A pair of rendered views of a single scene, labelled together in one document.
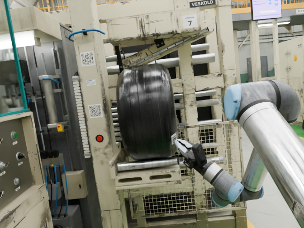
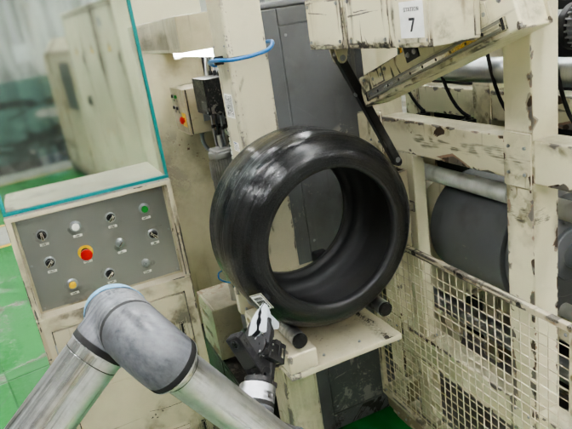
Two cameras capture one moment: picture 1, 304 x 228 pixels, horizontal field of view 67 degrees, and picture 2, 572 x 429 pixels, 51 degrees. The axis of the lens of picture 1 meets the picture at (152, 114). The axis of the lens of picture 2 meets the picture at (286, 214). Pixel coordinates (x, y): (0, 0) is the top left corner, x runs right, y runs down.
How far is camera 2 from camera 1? 162 cm
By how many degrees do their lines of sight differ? 65
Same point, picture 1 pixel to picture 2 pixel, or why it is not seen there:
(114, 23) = (311, 11)
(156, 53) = (404, 76)
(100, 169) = not seen: hidden behind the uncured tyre
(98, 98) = not seen: hidden behind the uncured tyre
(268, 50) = not seen: outside the picture
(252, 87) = (95, 306)
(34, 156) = (176, 237)
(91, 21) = (223, 41)
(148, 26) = (351, 25)
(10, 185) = (134, 265)
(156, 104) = (225, 234)
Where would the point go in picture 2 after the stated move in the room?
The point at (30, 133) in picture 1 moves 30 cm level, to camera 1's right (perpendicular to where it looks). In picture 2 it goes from (169, 207) to (197, 227)
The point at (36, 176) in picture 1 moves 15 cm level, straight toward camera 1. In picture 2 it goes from (181, 261) to (152, 278)
